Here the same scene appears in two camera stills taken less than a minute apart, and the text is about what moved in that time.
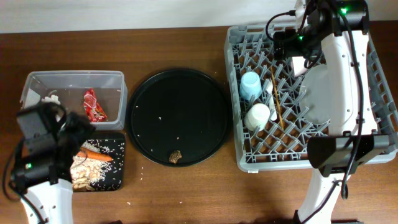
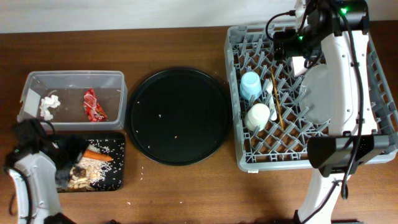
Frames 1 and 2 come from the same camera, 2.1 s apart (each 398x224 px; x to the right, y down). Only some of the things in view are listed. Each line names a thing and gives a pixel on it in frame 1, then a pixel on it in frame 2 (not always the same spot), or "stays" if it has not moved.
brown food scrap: (175, 156) to (79, 172)
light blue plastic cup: (250, 85) stays
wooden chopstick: (277, 100) stays
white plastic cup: (257, 117) stays
